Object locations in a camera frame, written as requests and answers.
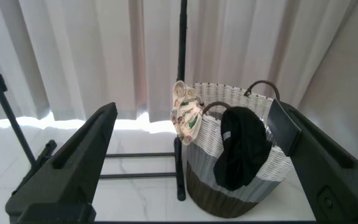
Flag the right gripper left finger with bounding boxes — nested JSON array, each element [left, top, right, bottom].
[[5, 101, 119, 223]]

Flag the black clothes rack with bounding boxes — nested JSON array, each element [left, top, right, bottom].
[[0, 0, 188, 202]]

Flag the black garment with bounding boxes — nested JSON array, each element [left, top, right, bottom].
[[213, 106, 273, 192]]

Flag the cream printed garment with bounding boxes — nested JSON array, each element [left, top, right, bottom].
[[170, 80, 205, 146]]

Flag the white laundry basket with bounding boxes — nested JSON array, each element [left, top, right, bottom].
[[186, 80, 295, 218]]

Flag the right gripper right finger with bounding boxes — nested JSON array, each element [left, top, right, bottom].
[[266, 98, 358, 223]]

